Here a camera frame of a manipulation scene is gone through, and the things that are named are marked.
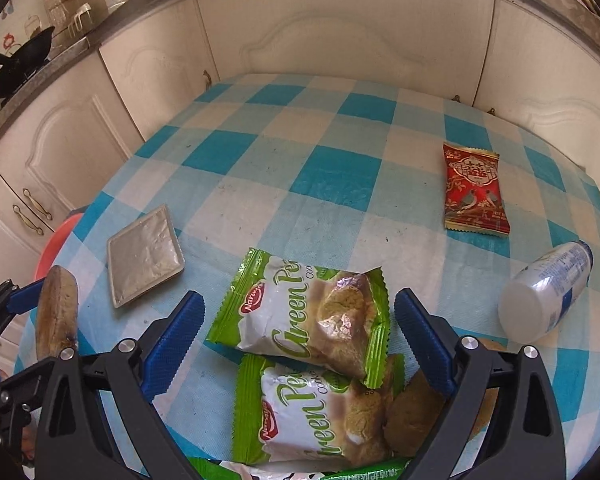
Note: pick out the red patterned snack packet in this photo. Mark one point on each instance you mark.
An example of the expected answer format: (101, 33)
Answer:
(475, 190)

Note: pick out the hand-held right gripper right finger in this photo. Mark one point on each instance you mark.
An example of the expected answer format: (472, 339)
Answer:
(422, 340)

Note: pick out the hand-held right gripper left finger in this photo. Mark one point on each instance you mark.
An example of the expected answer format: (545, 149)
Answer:
(175, 340)

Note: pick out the orange plastic stool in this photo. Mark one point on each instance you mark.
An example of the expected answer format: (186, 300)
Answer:
(57, 245)

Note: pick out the brown potato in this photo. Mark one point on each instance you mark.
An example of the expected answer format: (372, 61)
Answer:
(412, 415)
(55, 315)

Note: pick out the green cookie packet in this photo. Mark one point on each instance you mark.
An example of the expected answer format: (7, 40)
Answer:
(305, 410)
(290, 315)

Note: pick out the green spotted packet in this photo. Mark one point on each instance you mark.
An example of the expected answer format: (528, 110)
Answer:
(280, 472)

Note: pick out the blue checkered tablecloth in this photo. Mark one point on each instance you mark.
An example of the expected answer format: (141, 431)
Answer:
(330, 175)

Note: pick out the silver foil packet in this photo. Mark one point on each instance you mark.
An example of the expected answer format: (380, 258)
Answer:
(145, 255)

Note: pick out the white plastic bottle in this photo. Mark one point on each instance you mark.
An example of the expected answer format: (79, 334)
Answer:
(545, 290)

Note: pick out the black wok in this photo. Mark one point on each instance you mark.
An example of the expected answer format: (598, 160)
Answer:
(22, 60)

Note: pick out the cream kitchen cabinet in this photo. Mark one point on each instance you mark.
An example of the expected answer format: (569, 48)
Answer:
(330, 35)

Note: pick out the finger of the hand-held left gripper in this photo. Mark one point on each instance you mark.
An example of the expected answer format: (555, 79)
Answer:
(25, 297)
(20, 382)

